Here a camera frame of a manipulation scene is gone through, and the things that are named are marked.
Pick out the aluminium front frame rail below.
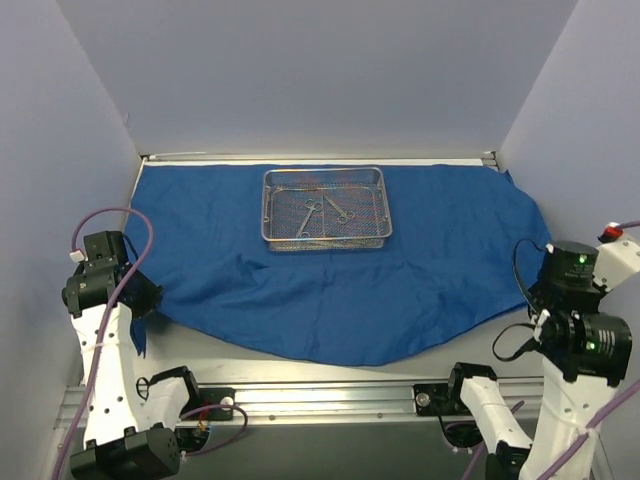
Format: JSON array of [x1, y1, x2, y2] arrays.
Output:
[[54, 377, 543, 428]]

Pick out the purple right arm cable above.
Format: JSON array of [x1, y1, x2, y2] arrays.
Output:
[[444, 219, 640, 480]]

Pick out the blue surgical wrap cloth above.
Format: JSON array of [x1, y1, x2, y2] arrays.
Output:
[[126, 165, 550, 367]]

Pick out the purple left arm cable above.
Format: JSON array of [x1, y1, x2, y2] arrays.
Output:
[[49, 207, 250, 480]]

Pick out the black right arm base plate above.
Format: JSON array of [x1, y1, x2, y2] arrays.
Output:
[[412, 383, 469, 417]]

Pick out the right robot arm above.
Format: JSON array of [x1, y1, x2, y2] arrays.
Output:
[[443, 224, 639, 479]]

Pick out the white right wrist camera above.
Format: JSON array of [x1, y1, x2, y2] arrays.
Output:
[[593, 222, 639, 293]]

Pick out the aluminium back rail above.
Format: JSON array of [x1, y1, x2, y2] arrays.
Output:
[[142, 152, 495, 163]]

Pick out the steel surgical scissors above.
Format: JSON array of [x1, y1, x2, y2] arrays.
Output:
[[324, 195, 354, 225]]

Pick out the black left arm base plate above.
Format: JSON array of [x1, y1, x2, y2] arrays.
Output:
[[189, 387, 236, 423]]

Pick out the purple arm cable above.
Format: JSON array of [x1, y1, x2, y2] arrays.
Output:
[[49, 207, 250, 480], [444, 219, 640, 480]]

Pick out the steel wire mesh tray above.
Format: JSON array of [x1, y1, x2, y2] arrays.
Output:
[[261, 166, 393, 251]]

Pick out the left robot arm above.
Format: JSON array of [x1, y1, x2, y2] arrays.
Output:
[[63, 231, 202, 479]]

